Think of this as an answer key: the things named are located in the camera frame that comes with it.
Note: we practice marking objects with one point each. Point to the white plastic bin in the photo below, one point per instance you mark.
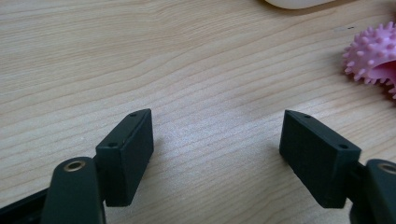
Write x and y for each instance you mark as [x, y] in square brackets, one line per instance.
[295, 3]

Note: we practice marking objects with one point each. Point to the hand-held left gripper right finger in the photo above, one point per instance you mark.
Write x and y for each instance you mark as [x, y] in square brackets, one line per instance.
[314, 161]

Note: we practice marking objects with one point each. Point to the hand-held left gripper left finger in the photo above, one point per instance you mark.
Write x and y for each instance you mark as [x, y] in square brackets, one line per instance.
[126, 161]

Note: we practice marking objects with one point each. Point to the pink spiky ball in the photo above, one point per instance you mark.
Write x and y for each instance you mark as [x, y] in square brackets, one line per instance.
[372, 54]

